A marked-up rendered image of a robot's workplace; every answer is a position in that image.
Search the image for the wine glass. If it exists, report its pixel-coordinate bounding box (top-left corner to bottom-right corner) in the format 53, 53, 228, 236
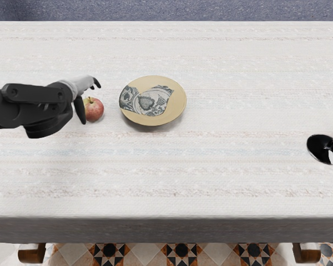
306, 99, 333, 166

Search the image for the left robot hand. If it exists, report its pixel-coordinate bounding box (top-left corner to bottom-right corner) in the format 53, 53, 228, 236
57, 75, 102, 125

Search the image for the red apple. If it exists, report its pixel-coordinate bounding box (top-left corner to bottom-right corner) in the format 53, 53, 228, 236
82, 96, 105, 123

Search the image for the tan plate with blue pattern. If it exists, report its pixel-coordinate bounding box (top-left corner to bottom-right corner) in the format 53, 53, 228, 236
119, 75, 188, 127

